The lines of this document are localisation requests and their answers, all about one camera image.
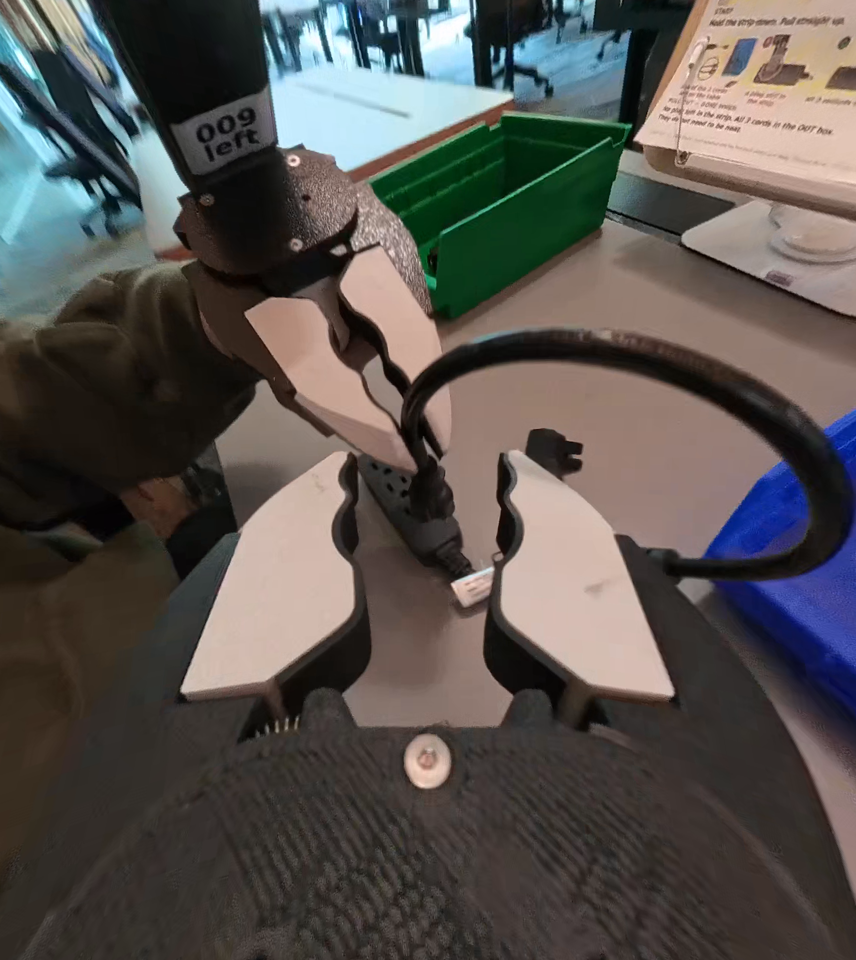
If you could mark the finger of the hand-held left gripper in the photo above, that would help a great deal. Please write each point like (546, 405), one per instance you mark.
(398, 315)
(308, 360)

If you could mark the green plastic bin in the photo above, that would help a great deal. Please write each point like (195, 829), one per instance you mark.
(518, 225)

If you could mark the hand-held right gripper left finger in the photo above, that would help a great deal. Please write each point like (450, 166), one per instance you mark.
(278, 600)

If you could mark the instruction sheet on stand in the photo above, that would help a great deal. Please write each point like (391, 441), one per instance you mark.
(772, 180)

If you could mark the wood-edged desk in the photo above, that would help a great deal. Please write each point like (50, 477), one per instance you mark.
(398, 112)

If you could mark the blue plastic bin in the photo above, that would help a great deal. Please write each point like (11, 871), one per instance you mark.
(832, 585)

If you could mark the person's left forearm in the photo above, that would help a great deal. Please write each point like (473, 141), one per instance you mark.
(75, 390)

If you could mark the printed instruction sheet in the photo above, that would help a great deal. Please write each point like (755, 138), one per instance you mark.
(787, 90)

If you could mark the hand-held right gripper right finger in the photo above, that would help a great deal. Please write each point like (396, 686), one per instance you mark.
(585, 592)

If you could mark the black power strip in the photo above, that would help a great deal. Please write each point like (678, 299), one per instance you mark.
(390, 491)

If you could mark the brown wooden panel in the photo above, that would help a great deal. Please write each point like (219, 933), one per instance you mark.
(154, 506)

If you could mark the person's olive clothed body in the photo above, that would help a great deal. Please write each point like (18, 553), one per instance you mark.
(38, 675)

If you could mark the white stand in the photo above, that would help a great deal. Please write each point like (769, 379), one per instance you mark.
(832, 277)

